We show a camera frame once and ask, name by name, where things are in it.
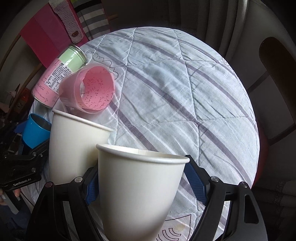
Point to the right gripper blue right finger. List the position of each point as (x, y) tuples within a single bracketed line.
[(198, 179)]

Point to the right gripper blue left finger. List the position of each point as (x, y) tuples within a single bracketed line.
[(92, 186)]

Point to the beige curtain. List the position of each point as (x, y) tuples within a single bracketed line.
[(218, 23)]

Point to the blue black metal can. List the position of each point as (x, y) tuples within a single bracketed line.
[(36, 131)]

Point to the striped green grey cloth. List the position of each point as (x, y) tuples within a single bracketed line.
[(92, 17)]

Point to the green pink labelled can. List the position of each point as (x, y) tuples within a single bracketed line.
[(46, 90)]

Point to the white paper cup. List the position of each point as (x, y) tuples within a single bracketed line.
[(136, 190), (72, 146)]

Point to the pink plastic cup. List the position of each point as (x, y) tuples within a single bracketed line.
[(89, 90)]

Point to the hot pink towel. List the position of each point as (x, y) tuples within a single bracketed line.
[(52, 29)]

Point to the wooden chair red seat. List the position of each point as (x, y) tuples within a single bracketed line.
[(273, 97)]

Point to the white striped quilted tablecloth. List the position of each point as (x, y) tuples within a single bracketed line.
[(175, 94)]

